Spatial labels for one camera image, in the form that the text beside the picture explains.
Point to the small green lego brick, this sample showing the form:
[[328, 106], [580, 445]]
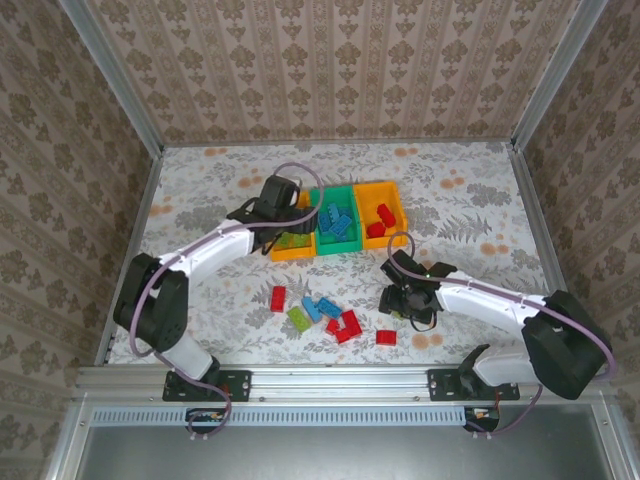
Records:
[[396, 315]]

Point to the short red lego brick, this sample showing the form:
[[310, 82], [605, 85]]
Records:
[[376, 230], [386, 338]]

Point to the long green lego brick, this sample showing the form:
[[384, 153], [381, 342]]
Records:
[[301, 239], [299, 319]]

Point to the small blue lego brick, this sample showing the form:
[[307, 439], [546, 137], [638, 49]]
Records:
[[334, 208]]

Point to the orange plastic storage bin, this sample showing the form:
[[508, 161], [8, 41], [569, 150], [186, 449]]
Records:
[[385, 241], [295, 254]]

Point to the long red lego brick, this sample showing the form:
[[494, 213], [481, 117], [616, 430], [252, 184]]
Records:
[[278, 298], [351, 323], [386, 215]]

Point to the long blue lego brick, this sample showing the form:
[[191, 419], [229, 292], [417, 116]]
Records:
[[311, 308], [330, 308], [346, 212], [343, 227]]

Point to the green plastic storage bin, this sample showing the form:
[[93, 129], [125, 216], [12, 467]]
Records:
[[340, 246]]

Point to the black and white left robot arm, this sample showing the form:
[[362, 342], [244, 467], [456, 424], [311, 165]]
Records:
[[210, 247]]

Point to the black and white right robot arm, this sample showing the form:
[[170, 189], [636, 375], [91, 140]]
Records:
[[480, 300]]

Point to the floral patterned table mat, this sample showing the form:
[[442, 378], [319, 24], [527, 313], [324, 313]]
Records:
[[450, 175]]

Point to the black power connector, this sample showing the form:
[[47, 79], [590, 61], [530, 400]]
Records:
[[482, 417], [205, 416]]

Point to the grey metal panel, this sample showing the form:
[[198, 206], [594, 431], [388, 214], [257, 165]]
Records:
[[340, 455]]

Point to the thin aluminium rail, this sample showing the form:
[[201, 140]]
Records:
[[340, 143]]

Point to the aluminium frame beam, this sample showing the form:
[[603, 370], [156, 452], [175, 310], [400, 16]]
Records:
[[340, 382]]

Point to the aluminium side rail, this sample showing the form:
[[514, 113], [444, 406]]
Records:
[[139, 225], [542, 225]]

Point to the aluminium frame post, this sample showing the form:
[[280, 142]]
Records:
[[114, 75], [556, 75]]

